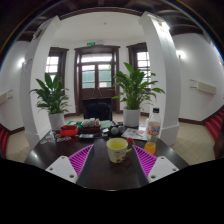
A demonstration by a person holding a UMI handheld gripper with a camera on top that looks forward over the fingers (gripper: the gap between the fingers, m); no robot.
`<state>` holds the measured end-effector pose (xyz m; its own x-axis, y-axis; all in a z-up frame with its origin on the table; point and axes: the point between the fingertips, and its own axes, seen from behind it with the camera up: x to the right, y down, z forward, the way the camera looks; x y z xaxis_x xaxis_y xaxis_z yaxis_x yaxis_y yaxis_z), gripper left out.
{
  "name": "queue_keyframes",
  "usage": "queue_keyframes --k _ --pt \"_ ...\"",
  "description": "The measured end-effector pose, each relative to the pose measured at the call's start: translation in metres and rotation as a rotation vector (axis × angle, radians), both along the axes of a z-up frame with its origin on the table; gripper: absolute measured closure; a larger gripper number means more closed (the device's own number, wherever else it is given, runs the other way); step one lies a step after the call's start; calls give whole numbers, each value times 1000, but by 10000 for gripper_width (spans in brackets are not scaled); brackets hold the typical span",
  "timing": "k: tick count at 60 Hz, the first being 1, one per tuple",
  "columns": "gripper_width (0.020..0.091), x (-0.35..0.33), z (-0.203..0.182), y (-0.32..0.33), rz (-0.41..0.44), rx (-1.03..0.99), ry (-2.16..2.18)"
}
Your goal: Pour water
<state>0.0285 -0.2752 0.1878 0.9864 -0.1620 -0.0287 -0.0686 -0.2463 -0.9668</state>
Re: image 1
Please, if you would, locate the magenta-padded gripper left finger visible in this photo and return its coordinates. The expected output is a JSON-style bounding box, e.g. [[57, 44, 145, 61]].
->
[[45, 144, 95, 184]]

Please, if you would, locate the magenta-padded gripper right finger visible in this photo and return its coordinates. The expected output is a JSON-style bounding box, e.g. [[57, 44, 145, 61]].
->
[[131, 144, 180, 184]]

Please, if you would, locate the clear orange drink bottle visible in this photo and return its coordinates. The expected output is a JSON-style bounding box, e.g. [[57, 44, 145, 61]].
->
[[143, 106, 163, 156]]

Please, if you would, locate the red box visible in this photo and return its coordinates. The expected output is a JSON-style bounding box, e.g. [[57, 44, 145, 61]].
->
[[59, 124, 80, 138]]

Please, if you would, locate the black flat case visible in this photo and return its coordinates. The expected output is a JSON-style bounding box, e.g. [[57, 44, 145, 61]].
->
[[77, 133, 95, 140]]

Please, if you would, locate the white printed paper sheet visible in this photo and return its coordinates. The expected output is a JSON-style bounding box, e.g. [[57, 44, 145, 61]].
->
[[120, 127, 148, 142]]

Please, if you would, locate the brown wooden box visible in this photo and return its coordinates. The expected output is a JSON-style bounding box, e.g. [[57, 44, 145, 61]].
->
[[79, 117, 102, 134]]

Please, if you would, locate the green cloth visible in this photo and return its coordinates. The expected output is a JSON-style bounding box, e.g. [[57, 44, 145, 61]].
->
[[99, 119, 113, 130]]

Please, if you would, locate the red carpeted staircase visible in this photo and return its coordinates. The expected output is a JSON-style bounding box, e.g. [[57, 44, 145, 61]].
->
[[204, 106, 224, 143], [0, 123, 10, 158]]

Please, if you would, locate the black office chair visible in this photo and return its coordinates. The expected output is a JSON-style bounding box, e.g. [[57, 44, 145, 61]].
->
[[82, 97, 114, 122]]

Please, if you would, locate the potted green plant white pot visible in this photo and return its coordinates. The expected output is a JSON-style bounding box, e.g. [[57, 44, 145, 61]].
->
[[29, 72, 70, 132], [111, 61, 166, 128]]

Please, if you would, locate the brown wooden double door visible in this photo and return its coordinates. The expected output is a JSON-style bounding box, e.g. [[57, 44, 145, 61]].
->
[[73, 44, 121, 114]]

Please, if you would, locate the brown framed window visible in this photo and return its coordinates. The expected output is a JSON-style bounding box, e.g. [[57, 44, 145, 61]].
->
[[126, 41, 152, 84], [44, 46, 70, 89]]

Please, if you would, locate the yellow cup with cherry handle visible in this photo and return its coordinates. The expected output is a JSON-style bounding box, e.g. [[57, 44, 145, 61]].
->
[[105, 137, 135, 164]]

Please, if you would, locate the white wall heater unit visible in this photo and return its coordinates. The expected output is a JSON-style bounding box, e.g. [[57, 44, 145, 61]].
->
[[189, 78, 218, 96], [0, 89, 14, 106]]

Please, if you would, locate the glowing wall lamp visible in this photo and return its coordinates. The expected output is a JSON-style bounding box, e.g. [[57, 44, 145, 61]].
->
[[175, 49, 186, 60], [17, 57, 27, 68]]

